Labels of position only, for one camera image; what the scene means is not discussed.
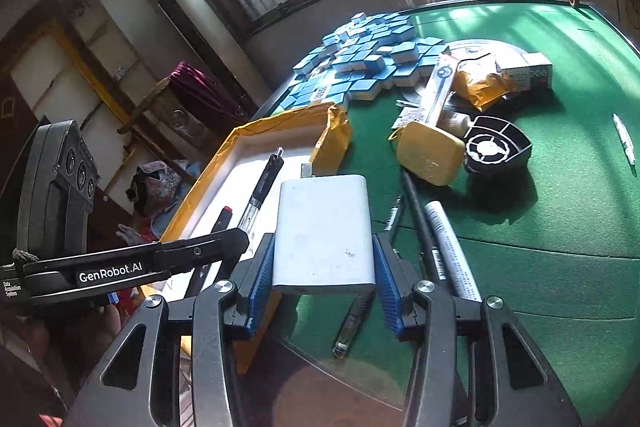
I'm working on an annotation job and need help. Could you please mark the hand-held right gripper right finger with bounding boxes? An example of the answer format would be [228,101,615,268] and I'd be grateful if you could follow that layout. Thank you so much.
[372,233,581,427]

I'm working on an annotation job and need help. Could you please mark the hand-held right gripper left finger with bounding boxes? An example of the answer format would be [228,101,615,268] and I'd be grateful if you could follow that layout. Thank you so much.
[65,233,278,427]

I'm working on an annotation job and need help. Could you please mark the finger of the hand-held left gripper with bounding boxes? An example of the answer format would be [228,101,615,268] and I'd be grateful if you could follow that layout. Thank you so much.
[154,227,251,281]

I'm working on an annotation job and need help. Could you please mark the small black clear object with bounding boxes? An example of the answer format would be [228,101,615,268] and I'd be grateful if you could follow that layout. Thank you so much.
[332,294,374,358]

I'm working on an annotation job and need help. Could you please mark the pen with spring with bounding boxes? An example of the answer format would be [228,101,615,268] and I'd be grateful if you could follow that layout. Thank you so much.
[385,194,406,249]

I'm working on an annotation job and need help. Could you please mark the thin black pen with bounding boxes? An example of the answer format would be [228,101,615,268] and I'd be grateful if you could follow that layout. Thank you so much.
[400,169,454,294]

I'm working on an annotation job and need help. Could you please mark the white printed tube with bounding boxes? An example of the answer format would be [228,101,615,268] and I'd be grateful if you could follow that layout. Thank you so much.
[424,200,482,304]

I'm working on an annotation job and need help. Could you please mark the white power adapter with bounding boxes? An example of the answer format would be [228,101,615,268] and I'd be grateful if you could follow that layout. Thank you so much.
[272,162,377,296]

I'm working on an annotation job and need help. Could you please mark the yellow rounded case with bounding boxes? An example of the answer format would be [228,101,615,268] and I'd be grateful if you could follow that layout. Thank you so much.
[389,121,467,186]

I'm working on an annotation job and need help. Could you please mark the black plastic fan-shaped part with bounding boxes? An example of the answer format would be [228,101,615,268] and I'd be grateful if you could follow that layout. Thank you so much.
[462,116,534,176]

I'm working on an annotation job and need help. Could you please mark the long white ointment box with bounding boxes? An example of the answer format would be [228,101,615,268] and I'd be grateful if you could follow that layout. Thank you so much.
[421,53,459,128]

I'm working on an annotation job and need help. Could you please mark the black marker red caps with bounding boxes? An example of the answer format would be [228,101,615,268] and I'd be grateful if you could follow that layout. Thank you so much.
[185,205,237,303]

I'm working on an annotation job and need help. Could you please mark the floral quilted cloth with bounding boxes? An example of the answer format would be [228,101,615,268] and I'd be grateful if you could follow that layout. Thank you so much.
[125,159,202,219]

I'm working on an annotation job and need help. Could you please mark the clear gel pen black grip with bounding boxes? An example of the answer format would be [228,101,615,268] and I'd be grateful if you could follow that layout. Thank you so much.
[235,147,286,234]

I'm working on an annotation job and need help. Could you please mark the wooden chair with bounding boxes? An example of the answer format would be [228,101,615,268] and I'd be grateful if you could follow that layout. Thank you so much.
[120,77,246,158]

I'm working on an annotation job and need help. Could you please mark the dark red cloth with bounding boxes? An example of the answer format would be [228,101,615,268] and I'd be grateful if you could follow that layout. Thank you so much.
[167,61,247,118]

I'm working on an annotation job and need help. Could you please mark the orange foil packet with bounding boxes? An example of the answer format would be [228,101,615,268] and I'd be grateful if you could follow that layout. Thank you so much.
[452,59,512,112]

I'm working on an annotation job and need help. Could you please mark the pile of blue mahjong tiles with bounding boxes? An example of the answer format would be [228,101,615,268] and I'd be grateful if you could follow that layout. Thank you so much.
[277,11,446,114]

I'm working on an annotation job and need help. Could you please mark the white printed carton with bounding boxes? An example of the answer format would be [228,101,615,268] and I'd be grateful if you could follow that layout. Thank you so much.
[497,52,554,93]

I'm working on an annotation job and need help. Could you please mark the white round plate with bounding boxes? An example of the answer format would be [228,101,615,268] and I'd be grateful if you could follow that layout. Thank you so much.
[400,38,532,108]

